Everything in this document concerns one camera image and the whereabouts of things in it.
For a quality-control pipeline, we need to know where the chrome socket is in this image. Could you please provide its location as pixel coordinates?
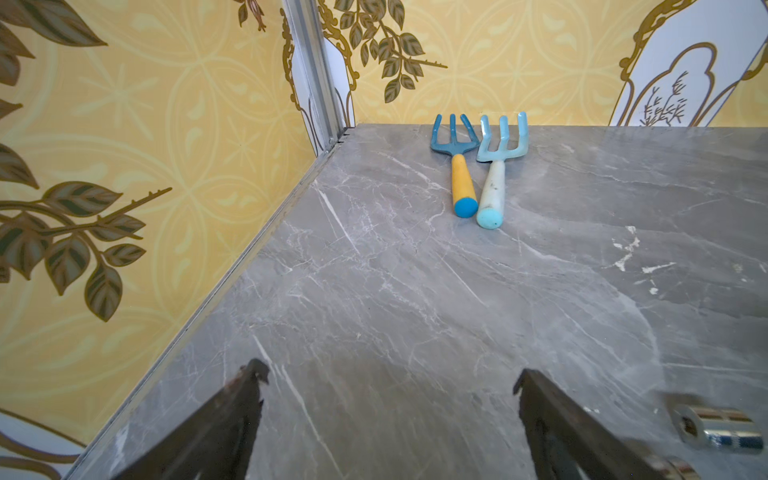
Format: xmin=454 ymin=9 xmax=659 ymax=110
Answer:
xmin=645 ymin=455 xmax=701 ymax=480
xmin=671 ymin=404 xmax=765 ymax=455

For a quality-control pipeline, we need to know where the light blue garden fork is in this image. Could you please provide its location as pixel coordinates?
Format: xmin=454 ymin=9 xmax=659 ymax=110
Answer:
xmin=476 ymin=111 xmax=529 ymax=230

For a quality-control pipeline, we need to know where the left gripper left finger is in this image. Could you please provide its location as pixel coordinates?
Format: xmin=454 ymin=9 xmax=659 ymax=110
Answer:
xmin=116 ymin=358 xmax=270 ymax=479

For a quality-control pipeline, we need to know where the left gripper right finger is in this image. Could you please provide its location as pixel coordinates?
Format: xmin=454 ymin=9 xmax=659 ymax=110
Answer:
xmin=513 ymin=368 xmax=663 ymax=479

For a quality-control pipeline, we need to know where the blue garden rake yellow handle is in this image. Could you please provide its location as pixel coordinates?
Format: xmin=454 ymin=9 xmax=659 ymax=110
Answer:
xmin=430 ymin=114 xmax=480 ymax=218

